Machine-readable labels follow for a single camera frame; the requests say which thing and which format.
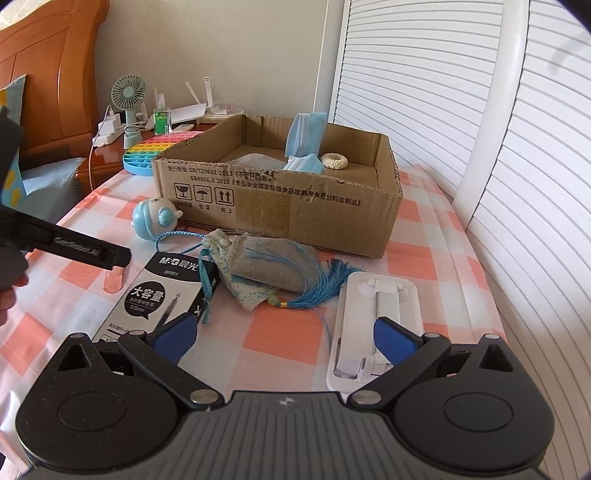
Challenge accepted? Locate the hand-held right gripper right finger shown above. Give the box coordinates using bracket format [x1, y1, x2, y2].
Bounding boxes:
[348, 316, 531, 413]

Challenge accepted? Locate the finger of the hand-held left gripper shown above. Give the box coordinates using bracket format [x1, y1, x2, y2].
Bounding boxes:
[18, 215, 133, 271]

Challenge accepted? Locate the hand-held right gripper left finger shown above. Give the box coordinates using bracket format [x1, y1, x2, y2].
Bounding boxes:
[41, 313, 223, 412]

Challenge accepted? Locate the cardboard box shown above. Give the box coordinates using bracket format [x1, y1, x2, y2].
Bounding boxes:
[152, 113, 405, 260]

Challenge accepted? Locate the cream hair scrunchie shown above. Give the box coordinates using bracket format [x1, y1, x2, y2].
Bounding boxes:
[320, 152, 351, 171]

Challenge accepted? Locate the blue face mask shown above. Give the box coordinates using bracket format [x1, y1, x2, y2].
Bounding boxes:
[281, 153, 327, 175]
[285, 112, 329, 158]

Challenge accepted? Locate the person's left hand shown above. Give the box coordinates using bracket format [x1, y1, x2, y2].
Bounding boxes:
[0, 275, 29, 328]

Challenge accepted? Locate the white folding phone stand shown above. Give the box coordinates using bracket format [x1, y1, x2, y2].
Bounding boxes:
[326, 271, 426, 387]

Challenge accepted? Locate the black and white pen box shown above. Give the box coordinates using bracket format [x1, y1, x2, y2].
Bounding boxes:
[92, 251, 222, 346]

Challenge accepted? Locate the light blue bed sheet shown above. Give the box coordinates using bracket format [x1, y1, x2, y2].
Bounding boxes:
[20, 156, 89, 197]

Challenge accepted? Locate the blue yellow printed pillow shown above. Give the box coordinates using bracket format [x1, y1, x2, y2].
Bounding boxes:
[0, 74, 29, 209]

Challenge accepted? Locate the blue round pig toy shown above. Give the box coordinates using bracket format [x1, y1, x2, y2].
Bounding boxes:
[132, 197, 182, 241]

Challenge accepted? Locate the wooden nightstand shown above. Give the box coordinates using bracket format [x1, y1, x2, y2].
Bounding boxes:
[75, 115, 223, 195]

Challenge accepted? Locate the floral sachet with tassel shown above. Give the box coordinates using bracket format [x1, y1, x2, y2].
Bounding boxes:
[156, 230, 366, 343]

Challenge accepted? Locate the orange white checked tablecloth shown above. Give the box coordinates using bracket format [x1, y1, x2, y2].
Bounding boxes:
[0, 164, 509, 416]

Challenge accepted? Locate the rainbow pop bubble toy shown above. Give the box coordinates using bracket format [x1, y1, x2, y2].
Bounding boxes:
[122, 131, 205, 176]

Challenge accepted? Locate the white power strip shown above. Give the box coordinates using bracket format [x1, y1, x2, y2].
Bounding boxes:
[91, 105, 129, 147]

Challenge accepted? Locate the green clear bottle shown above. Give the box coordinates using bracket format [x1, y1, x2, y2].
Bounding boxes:
[152, 94, 173, 135]

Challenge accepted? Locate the small green desk fan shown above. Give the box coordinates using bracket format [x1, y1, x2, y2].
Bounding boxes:
[110, 76, 148, 150]

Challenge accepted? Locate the wooden headboard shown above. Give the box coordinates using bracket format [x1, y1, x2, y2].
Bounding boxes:
[0, 0, 112, 158]

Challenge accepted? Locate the white router with antennas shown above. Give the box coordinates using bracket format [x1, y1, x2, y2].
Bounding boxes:
[200, 76, 246, 117]
[170, 82, 209, 125]

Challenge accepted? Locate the white louvered closet door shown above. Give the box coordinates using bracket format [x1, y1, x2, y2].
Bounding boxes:
[462, 0, 591, 477]
[314, 0, 509, 205]

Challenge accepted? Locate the white power cable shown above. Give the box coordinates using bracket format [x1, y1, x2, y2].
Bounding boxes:
[86, 105, 114, 197]

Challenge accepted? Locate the floral drawstring pouch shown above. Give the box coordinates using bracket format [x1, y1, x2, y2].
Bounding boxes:
[200, 229, 274, 314]

